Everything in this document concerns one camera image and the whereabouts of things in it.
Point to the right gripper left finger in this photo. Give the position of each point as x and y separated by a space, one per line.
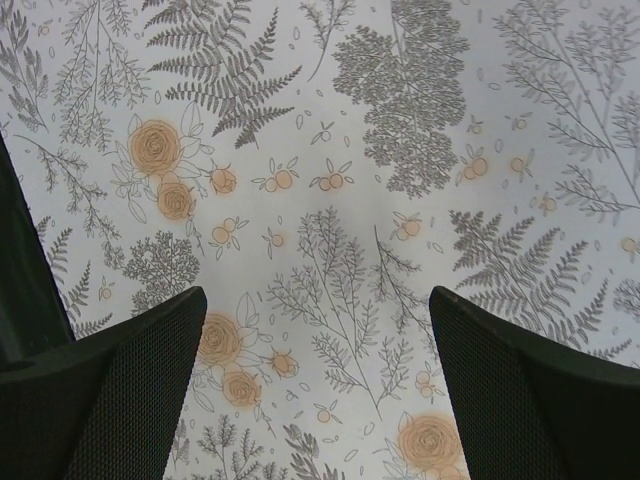
105 406

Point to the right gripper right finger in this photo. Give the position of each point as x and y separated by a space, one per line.
527 407

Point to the floral table cloth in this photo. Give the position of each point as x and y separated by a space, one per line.
317 167

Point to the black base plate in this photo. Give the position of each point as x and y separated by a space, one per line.
33 319

